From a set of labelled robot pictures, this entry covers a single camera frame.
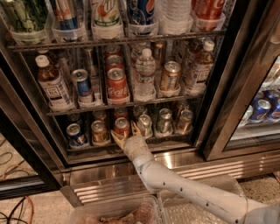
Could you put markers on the pepsi can top shelf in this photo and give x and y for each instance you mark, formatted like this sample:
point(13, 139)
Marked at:
point(140, 12)

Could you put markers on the red coke can behind front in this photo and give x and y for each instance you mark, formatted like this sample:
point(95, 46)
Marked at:
point(120, 112)

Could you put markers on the green can bottom shelf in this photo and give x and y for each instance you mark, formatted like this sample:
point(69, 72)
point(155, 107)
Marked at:
point(164, 121)

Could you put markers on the blue red bull can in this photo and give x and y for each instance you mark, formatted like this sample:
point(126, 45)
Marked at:
point(82, 82)

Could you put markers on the closed fridge glass door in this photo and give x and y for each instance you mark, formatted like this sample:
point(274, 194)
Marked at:
point(228, 138)

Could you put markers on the red bull can top shelf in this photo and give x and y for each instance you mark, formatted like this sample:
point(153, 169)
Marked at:
point(65, 14)

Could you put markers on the gold can bottom shelf left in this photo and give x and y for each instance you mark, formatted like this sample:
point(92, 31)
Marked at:
point(99, 132)

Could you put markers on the tea bottle right middle shelf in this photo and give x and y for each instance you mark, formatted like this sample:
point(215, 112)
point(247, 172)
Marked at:
point(200, 67)

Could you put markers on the right clear plastic bin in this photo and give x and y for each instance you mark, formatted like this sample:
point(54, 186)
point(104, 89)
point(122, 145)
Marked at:
point(178, 210)

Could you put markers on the metal fridge base grille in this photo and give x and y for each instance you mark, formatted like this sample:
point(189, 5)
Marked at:
point(117, 179)

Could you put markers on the gold can bottom shelf right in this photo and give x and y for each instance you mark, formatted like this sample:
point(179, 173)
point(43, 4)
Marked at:
point(184, 120)

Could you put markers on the tea bottle shelf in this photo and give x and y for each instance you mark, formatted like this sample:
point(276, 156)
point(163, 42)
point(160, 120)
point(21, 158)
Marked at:
point(200, 67)
point(53, 84)

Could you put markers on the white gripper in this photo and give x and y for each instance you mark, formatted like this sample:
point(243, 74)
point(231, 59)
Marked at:
point(135, 145)

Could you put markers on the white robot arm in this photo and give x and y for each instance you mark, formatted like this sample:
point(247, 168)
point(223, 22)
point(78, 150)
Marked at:
point(227, 206)

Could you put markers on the blue pepsi can right fridge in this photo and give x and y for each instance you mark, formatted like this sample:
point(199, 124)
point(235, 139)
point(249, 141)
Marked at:
point(260, 109)

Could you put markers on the green can top shelf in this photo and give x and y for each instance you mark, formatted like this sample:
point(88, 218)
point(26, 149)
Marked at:
point(26, 15)

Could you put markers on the clear plastic bin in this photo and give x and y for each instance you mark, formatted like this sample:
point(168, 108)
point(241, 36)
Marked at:
point(178, 210)
point(133, 210)

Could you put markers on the clear water bottle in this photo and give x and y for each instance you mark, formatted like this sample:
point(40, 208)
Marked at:
point(145, 73)

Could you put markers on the red coke can bottom shelf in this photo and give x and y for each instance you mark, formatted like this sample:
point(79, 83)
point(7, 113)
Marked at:
point(122, 126)

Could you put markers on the large red coke can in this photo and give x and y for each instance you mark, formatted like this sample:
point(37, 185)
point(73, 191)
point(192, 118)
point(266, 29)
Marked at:
point(117, 84)

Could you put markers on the silver can bottom shelf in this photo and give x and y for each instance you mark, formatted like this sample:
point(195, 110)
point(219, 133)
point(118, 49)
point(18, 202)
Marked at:
point(144, 124)

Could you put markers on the blue pepsi can bottom shelf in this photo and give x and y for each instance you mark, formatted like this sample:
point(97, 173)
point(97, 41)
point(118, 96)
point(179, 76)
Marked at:
point(76, 135)

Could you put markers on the tea bottle left middle shelf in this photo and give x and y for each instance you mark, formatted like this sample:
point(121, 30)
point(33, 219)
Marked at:
point(53, 84)

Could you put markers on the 7up can top shelf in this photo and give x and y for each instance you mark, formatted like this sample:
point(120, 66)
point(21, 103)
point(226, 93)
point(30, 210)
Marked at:
point(105, 13)

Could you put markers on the open fridge door left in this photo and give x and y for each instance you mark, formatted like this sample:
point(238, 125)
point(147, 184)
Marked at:
point(21, 125)

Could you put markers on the gold can shelf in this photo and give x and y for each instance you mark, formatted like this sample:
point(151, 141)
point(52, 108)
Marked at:
point(184, 120)
point(99, 132)
point(170, 76)

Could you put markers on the coke can top shelf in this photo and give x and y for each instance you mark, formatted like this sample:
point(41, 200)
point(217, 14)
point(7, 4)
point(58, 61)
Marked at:
point(208, 12)

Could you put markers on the gold can middle shelf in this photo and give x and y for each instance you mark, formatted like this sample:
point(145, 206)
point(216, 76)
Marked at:
point(170, 76)

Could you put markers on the green can shelf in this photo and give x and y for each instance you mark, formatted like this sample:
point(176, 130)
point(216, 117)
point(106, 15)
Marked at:
point(164, 121)
point(26, 15)

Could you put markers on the water bottle top shelf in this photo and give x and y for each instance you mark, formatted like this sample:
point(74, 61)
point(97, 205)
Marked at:
point(175, 10)

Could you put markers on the left clear plastic bin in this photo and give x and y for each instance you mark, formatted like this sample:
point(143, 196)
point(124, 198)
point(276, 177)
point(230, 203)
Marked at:
point(133, 210)

